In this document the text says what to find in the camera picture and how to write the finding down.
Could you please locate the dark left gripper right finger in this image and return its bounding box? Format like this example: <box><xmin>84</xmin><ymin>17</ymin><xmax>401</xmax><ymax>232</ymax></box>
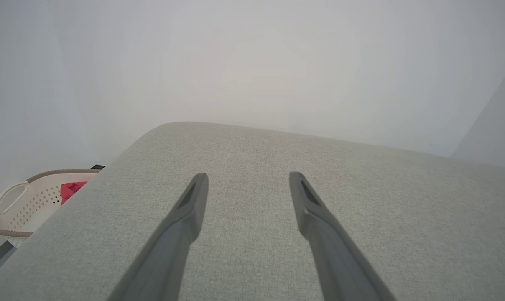
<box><xmin>289</xmin><ymin>171</ymin><xmax>397</xmax><ymax>301</ymax></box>

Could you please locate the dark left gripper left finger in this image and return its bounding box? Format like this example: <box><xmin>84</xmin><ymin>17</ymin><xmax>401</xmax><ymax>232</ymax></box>
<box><xmin>106</xmin><ymin>173</ymin><xmax>209</xmax><ymax>301</ymax></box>

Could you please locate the red cloth in basket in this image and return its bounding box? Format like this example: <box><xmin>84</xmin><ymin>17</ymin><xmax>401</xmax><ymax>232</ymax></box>
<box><xmin>60</xmin><ymin>181</ymin><xmax>88</xmax><ymax>205</ymax></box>

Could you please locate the grey fabric sofa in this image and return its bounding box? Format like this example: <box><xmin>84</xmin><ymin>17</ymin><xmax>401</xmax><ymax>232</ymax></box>
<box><xmin>0</xmin><ymin>121</ymin><xmax>505</xmax><ymax>301</ymax></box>

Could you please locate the beige plastic laundry basket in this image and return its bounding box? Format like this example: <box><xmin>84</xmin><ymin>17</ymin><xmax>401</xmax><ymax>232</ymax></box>
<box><xmin>0</xmin><ymin>168</ymin><xmax>101</xmax><ymax>248</ymax></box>

